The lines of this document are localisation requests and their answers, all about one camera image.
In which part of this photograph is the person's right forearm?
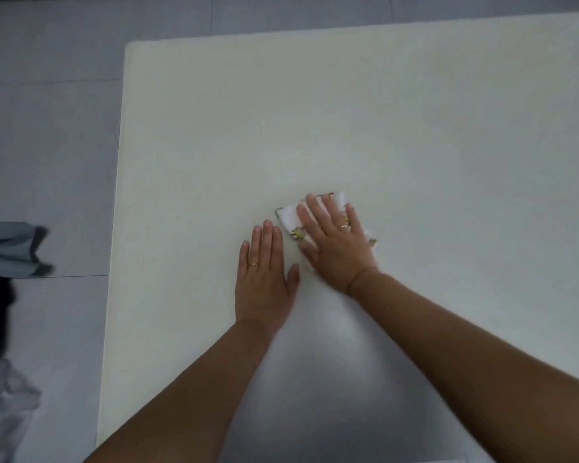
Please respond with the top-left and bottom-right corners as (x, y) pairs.
(348, 269), (579, 463)

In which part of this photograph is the blue embroidered sofa cover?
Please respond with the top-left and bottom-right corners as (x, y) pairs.
(0, 221), (55, 367)

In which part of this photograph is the person's left hand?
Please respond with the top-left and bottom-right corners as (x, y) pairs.
(235, 220), (301, 336)

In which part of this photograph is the person's right hand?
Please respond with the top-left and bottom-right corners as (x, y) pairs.
(295, 193), (382, 298)

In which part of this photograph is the white patterned cleaning cloth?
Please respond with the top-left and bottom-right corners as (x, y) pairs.
(275, 191), (378, 251)

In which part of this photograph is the clear plastic bag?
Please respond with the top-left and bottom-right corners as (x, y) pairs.
(0, 359), (42, 463)

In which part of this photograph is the person's left forearm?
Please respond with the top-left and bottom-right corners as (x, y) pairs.
(84, 322), (273, 463)

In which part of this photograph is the white table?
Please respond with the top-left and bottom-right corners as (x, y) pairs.
(96, 12), (579, 463)

